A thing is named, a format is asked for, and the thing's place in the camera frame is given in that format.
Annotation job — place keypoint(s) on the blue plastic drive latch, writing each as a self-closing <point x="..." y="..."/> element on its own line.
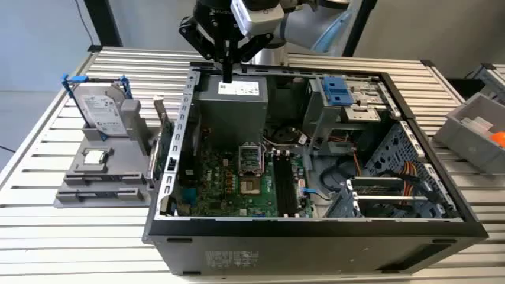
<point x="335" y="88"/>

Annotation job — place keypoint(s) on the grey plastic bin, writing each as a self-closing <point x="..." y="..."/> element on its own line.
<point x="466" y="148"/>

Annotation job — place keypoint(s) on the grey parts rack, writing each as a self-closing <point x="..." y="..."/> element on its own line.
<point x="122" y="161"/>

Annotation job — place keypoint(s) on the black open PC case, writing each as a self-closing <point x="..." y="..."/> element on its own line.
<point x="296" y="251"/>

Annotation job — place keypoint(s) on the socket locking lever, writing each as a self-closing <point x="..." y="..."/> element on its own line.
<point x="263" y="159"/>

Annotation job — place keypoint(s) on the silver drive cage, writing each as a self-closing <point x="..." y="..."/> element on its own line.
<point x="327" y="124"/>

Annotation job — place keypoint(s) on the silver CPU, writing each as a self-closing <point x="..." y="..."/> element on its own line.
<point x="94" y="156"/>

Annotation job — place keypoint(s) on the green graphics card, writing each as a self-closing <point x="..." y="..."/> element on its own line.
<point x="164" y="139"/>

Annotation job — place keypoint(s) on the white camera on black mount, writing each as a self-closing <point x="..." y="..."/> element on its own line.
<point x="256" y="17"/>

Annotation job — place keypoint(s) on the metal disk bay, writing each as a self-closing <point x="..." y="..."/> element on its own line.
<point x="379" y="183"/>

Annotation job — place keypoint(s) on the orange ball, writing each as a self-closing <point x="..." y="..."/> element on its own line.
<point x="497" y="139"/>

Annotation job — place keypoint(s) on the green motherboard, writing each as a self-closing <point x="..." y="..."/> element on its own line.
<point x="220" y="192"/>

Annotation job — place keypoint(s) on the white block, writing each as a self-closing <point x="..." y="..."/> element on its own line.
<point x="478" y="124"/>

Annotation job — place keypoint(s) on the black metal post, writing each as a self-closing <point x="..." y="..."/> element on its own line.
<point x="362" y="26"/>
<point x="104" y="23"/>

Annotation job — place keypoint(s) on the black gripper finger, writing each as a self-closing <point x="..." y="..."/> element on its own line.
<point x="252" y="47"/>
<point x="198" y="38"/>

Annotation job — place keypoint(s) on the CPU socket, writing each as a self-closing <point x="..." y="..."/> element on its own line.
<point x="251" y="185"/>

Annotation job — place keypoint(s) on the grey power supply unit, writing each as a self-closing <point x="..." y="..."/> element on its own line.
<point x="232" y="118"/>

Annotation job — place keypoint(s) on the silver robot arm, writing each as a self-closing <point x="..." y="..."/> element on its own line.
<point x="304" y="23"/>

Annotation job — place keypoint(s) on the black case fan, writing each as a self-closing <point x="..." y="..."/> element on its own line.
<point x="190" y="165"/>

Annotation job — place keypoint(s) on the hard disk in blue carrier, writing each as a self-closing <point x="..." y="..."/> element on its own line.
<point x="100" y="109"/>

